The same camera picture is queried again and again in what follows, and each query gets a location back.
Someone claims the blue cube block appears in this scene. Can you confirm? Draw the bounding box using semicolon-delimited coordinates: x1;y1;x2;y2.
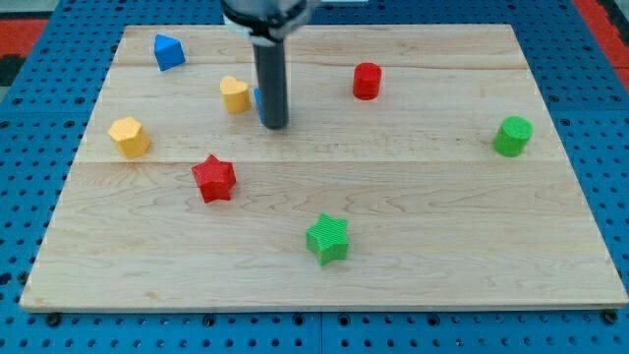
253;87;265;125

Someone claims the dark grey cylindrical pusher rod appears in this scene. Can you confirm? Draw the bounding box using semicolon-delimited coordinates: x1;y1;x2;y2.
254;41;289;130

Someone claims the green star block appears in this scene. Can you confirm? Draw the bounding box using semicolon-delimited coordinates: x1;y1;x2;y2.
306;213;350;266

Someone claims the red star block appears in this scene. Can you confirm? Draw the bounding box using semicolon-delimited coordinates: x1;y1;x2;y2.
192;154;237;204

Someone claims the wooden board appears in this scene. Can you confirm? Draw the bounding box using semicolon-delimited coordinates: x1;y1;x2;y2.
21;25;628;314

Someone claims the red cylinder block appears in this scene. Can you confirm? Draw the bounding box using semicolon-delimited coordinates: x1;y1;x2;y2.
353;62;382;100

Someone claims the yellow heart block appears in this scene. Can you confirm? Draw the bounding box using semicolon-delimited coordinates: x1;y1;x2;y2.
219;76;251;114

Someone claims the yellow hexagon block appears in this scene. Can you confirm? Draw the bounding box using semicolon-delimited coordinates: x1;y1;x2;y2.
108;117;150;159

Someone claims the blue triangular prism block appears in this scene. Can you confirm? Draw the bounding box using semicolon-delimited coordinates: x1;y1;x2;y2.
153;33;186;71

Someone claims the green cylinder block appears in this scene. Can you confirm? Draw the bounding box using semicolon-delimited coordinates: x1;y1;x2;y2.
492;116;534;157

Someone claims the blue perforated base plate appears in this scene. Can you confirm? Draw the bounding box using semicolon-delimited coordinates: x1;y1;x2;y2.
1;0;628;353

